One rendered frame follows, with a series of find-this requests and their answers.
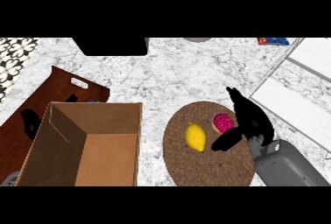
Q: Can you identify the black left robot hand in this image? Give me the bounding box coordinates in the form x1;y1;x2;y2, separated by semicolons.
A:
19;94;78;141

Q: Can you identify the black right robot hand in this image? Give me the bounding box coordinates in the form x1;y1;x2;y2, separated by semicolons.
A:
211;86;274;152

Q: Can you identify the round brown woven placemat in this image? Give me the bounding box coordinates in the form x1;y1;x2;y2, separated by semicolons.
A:
160;101;255;187

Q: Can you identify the dark brown wooden cutting board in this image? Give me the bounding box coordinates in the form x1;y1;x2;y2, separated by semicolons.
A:
0;65;110;185

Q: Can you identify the yellow lemon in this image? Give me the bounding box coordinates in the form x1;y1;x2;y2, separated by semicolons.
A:
184;122;208;153

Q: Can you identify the open brown wooden drawer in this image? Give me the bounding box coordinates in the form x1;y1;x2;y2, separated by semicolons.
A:
14;101;144;187

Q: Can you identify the black and white patterned cloth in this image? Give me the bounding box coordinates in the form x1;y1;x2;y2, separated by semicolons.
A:
0;37;39;103

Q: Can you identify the blue and red package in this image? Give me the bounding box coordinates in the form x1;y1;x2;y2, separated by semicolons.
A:
257;37;291;46

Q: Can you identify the grey round object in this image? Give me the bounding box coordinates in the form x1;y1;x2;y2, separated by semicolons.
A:
183;37;212;44

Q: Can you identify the black appliance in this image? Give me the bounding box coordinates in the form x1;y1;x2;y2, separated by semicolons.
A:
70;37;150;57

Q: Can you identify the white wire tiered shelf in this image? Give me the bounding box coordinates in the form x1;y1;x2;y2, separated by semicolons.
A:
249;37;331;160

